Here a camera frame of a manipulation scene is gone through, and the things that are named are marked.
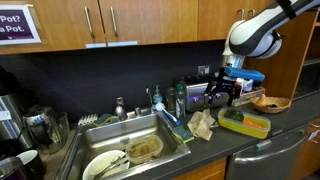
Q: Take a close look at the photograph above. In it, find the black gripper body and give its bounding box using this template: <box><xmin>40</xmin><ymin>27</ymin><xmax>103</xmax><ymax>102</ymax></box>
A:
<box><xmin>209</xmin><ymin>67</ymin><xmax>239</xmax><ymax>93</ymax></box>

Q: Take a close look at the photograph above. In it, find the yellow plastic lunchbox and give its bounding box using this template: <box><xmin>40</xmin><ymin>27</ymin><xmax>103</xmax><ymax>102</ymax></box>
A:
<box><xmin>217</xmin><ymin>107</ymin><xmax>272</xmax><ymax>140</ymax></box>

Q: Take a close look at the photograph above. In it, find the stainless steel toaster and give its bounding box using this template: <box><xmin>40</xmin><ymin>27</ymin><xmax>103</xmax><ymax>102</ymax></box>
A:
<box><xmin>178</xmin><ymin>73</ymin><xmax>231</xmax><ymax>113</ymax></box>

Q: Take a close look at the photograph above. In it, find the wooden crate tray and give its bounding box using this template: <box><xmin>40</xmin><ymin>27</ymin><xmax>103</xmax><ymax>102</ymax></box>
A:
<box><xmin>231</xmin><ymin>86</ymin><xmax>267</xmax><ymax>108</ymax></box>

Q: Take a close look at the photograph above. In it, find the green bell pepper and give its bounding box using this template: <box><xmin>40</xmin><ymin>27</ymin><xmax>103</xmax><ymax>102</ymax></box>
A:
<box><xmin>223</xmin><ymin>109</ymin><xmax>245</xmax><ymax>123</ymax></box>

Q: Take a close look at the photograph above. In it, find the white cup blue label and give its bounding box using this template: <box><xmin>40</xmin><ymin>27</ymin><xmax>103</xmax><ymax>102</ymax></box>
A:
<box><xmin>242</xmin><ymin>78</ymin><xmax>255</xmax><ymax>94</ymax></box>

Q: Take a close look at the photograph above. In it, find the tan pear-shaped gourd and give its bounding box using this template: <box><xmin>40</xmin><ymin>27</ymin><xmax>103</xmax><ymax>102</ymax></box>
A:
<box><xmin>255</xmin><ymin>93</ymin><xmax>270</xmax><ymax>108</ymax></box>

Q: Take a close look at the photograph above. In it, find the orange carrot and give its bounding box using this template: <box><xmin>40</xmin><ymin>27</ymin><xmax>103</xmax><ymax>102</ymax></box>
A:
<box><xmin>242</xmin><ymin>118</ymin><xmax>263</xmax><ymax>130</ymax></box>

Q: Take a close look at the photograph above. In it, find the clear bottle green cap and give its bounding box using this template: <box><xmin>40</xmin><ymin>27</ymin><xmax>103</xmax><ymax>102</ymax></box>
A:
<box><xmin>174</xmin><ymin>83</ymin><xmax>187</xmax><ymax>120</ymax></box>

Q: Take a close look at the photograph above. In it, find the wicker basket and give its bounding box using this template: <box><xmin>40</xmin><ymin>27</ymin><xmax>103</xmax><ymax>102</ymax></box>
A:
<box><xmin>249</xmin><ymin>95</ymin><xmax>292</xmax><ymax>115</ymax></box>

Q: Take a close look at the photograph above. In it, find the clear empty bottle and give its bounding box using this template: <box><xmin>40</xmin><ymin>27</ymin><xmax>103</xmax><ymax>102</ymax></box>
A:
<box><xmin>165</xmin><ymin>87</ymin><xmax>177</xmax><ymax>113</ymax></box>

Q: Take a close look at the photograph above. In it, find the green yellow sponge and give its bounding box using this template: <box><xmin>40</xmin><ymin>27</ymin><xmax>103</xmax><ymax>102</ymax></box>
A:
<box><xmin>171</xmin><ymin>124</ymin><xmax>195</xmax><ymax>144</ymax></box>
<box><xmin>93</xmin><ymin>113</ymin><xmax>116</xmax><ymax>127</ymax></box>

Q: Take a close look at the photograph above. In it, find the white blue dish brush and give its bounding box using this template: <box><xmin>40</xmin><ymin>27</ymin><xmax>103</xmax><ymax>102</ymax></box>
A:
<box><xmin>154</xmin><ymin>102</ymin><xmax>181</xmax><ymax>127</ymax></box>

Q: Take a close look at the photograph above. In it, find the clear soap dispenser bottle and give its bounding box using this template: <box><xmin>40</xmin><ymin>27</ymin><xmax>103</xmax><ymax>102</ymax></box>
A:
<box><xmin>152</xmin><ymin>84</ymin><xmax>164</xmax><ymax>105</ymax></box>

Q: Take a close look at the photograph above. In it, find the wooden cabinet side panel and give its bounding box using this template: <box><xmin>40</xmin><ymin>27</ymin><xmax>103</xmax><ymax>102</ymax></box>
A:
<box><xmin>244</xmin><ymin>9</ymin><xmax>320</xmax><ymax>101</ymax></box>

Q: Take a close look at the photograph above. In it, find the thin chrome spout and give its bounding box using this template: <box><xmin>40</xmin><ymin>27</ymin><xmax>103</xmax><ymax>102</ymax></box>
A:
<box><xmin>145</xmin><ymin>85</ymin><xmax>155</xmax><ymax>115</ymax></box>

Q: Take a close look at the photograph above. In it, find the wooden cabinet door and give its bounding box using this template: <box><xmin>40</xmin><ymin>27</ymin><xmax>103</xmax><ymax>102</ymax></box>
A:
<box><xmin>98</xmin><ymin>0</ymin><xmax>200</xmax><ymax>47</ymax></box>
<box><xmin>171</xmin><ymin>156</ymin><xmax>228</xmax><ymax>180</ymax></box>
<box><xmin>197</xmin><ymin>0</ymin><xmax>268</xmax><ymax>42</ymax></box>
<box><xmin>0</xmin><ymin>0</ymin><xmax>108</xmax><ymax>56</ymax></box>

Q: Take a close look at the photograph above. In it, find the stainless steel dishwasher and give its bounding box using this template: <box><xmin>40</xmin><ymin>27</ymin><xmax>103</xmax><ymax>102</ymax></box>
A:
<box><xmin>225</xmin><ymin>124</ymin><xmax>308</xmax><ymax>180</ymax></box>

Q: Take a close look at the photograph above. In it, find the steel black microwave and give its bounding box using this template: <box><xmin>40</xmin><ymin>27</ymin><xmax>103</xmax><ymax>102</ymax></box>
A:
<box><xmin>293</xmin><ymin>61</ymin><xmax>320</xmax><ymax>101</ymax></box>

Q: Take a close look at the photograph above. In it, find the wooden lower cabinet door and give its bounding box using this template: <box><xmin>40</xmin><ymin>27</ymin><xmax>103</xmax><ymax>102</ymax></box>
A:
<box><xmin>171</xmin><ymin>156</ymin><xmax>228</xmax><ymax>180</ymax></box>

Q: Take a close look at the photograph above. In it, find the wooden lower drawer front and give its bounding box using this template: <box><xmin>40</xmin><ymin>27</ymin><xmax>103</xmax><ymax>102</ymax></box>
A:
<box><xmin>289</xmin><ymin>118</ymin><xmax>320</xmax><ymax>180</ymax></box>

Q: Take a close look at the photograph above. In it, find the chrome faucet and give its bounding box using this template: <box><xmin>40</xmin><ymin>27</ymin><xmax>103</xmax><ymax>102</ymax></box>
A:
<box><xmin>114</xmin><ymin>96</ymin><xmax>129</xmax><ymax>122</ymax></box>

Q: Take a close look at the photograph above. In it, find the white tape label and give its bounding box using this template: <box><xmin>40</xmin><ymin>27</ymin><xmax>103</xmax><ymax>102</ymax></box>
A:
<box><xmin>85</xmin><ymin>42</ymin><xmax>107</xmax><ymax>49</ymax></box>
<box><xmin>107</xmin><ymin>40</ymin><xmax>139</xmax><ymax>48</ymax></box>

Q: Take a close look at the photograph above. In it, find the stainless steel sink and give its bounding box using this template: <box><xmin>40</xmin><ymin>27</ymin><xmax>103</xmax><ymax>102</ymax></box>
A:
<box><xmin>54</xmin><ymin>111</ymin><xmax>192</xmax><ymax>180</ymax></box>

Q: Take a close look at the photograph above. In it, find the metal fork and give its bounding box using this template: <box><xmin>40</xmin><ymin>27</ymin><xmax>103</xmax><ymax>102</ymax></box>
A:
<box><xmin>93</xmin><ymin>155</ymin><xmax>130</xmax><ymax>180</ymax></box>

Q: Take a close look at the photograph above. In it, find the white slotted rack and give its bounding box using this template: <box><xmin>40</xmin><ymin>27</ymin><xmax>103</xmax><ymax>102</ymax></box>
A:
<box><xmin>77</xmin><ymin>113</ymin><xmax>99</xmax><ymax>127</ymax></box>

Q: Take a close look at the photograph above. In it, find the white plate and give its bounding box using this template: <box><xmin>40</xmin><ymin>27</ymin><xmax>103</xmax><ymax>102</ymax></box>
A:
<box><xmin>82</xmin><ymin>149</ymin><xmax>130</xmax><ymax>180</ymax></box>

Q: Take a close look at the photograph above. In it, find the clear glass cup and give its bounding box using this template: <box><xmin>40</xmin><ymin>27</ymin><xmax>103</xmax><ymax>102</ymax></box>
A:
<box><xmin>54</xmin><ymin>112</ymin><xmax>71</xmax><ymax>141</ymax></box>

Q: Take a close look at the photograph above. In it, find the steel kettle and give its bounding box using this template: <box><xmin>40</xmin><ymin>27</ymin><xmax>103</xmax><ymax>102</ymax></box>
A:
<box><xmin>22</xmin><ymin>105</ymin><xmax>66</xmax><ymax>155</ymax></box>

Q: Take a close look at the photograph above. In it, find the black mug white inside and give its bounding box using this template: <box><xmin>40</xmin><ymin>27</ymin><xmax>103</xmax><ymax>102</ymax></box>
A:
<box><xmin>15</xmin><ymin>149</ymin><xmax>48</xmax><ymax>180</ymax></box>

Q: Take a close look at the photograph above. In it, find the black steel coffee machine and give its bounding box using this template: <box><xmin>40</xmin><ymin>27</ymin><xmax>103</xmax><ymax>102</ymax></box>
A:
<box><xmin>0</xmin><ymin>66</ymin><xmax>35</xmax><ymax>162</ymax></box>

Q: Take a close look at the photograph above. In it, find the purple white framed sign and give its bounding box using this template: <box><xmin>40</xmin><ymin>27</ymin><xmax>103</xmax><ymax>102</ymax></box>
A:
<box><xmin>0</xmin><ymin>4</ymin><xmax>42</xmax><ymax>46</ymax></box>

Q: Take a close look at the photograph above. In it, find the dark purple cup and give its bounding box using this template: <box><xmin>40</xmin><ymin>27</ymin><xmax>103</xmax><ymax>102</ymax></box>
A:
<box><xmin>0</xmin><ymin>157</ymin><xmax>30</xmax><ymax>180</ymax></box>

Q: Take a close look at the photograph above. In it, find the blue wrist camera block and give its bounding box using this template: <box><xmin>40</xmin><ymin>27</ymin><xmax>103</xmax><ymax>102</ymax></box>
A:
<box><xmin>224</xmin><ymin>66</ymin><xmax>266</xmax><ymax>82</ymax></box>

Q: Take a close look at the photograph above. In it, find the steel wall outlet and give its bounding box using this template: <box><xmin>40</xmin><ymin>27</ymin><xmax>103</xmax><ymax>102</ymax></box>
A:
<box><xmin>197</xmin><ymin>64</ymin><xmax>211</xmax><ymax>76</ymax></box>

